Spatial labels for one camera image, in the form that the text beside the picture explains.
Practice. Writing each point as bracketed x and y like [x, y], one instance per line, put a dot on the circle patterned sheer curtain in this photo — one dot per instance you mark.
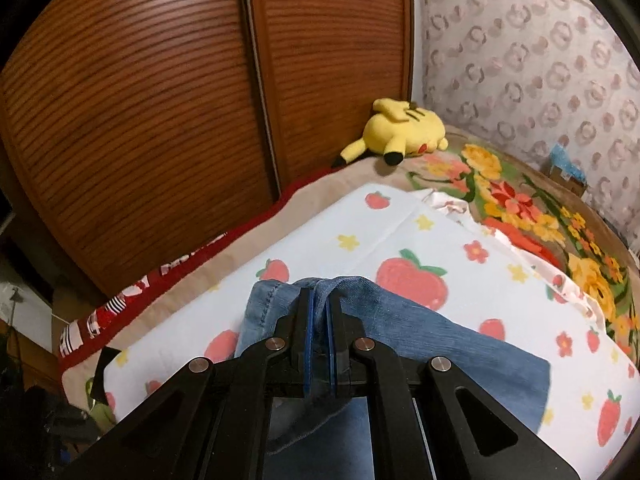
[525, 60]

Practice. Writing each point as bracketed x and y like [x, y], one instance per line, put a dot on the white strawberry print blanket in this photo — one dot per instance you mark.
[450, 260]

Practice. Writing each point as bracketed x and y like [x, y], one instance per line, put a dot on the yellow plush toy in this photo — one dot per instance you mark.
[400, 127]

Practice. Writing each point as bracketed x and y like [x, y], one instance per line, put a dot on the cardboard box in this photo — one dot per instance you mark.
[567, 182]

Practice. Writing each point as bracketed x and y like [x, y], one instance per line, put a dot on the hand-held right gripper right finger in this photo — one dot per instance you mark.
[330, 355]

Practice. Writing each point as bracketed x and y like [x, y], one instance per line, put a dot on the floral blanket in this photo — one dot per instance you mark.
[525, 200]

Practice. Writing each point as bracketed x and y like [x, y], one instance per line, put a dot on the beige bed sheet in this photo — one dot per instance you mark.
[300, 200]

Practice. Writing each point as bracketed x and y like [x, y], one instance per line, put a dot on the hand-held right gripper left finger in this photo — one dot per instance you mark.
[310, 350]

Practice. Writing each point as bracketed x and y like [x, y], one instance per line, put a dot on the blue denim pants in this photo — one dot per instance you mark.
[425, 345]

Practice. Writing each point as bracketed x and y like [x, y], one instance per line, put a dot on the red printed cloth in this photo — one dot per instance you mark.
[125, 305]

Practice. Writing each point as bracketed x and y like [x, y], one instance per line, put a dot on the blue plastic bag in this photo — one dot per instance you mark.
[562, 157]

